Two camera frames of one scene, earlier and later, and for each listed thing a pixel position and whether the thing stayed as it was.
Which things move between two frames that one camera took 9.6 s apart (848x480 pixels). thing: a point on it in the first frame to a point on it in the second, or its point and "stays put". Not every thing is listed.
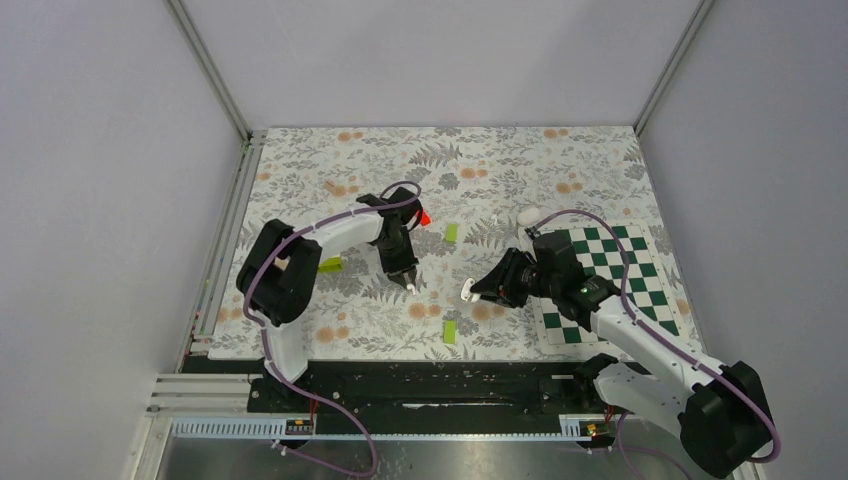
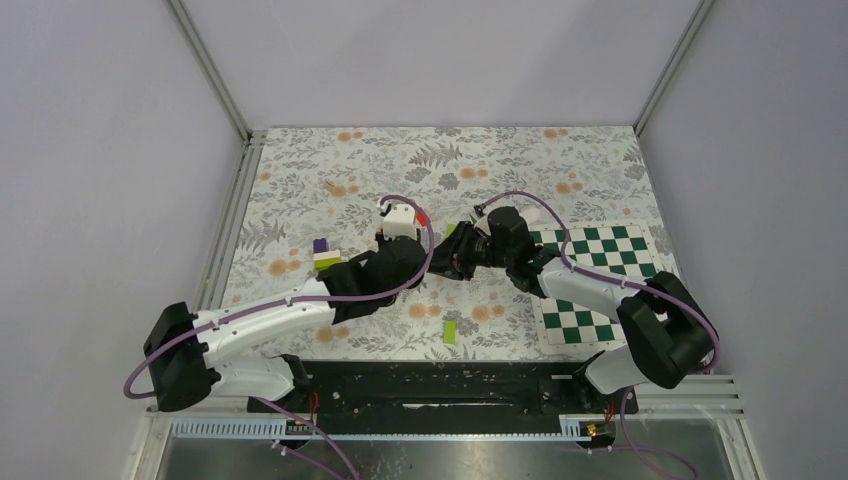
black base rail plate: x=437 y=392 stays put
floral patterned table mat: x=477 y=185 stays put
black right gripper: x=499 y=283 to x=451 y=258
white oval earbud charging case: x=528 y=217 stays put
